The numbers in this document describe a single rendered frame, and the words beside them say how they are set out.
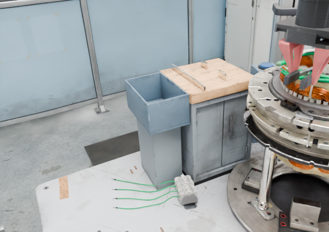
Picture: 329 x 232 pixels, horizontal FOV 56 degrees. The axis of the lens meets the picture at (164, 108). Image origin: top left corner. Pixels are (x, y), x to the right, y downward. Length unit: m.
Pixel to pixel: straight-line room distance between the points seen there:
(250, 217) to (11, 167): 2.02
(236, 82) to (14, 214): 1.67
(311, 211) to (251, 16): 2.35
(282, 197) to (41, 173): 1.81
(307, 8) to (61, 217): 0.72
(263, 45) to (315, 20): 2.53
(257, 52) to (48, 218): 2.51
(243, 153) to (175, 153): 0.22
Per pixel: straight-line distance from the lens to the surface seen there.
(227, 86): 0.78
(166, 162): 0.84
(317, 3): 0.52
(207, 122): 0.80
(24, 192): 2.28
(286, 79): 0.55
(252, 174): 0.86
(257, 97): 0.66
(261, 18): 2.96
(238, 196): 0.85
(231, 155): 0.92
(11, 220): 2.12
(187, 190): 0.82
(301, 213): 0.77
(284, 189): 0.92
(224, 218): 0.82
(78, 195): 0.92
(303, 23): 0.53
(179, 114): 0.75
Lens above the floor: 1.38
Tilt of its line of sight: 28 degrees down
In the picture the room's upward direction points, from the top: 4 degrees counter-clockwise
